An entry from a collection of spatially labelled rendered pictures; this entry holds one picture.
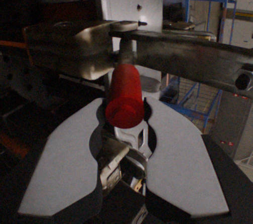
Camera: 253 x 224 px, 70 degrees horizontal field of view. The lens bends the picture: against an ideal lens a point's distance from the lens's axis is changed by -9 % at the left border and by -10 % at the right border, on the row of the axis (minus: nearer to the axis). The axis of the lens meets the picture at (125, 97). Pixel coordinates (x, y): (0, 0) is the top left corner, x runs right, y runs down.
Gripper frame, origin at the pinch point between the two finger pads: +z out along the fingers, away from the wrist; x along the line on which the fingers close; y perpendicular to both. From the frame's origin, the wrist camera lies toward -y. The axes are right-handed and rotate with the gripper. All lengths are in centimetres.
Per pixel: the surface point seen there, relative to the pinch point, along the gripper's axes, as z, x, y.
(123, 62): 4.8, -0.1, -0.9
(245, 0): 688, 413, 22
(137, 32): 11.4, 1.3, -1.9
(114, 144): 11.8, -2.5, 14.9
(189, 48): 6.4, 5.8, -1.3
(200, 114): 173, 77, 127
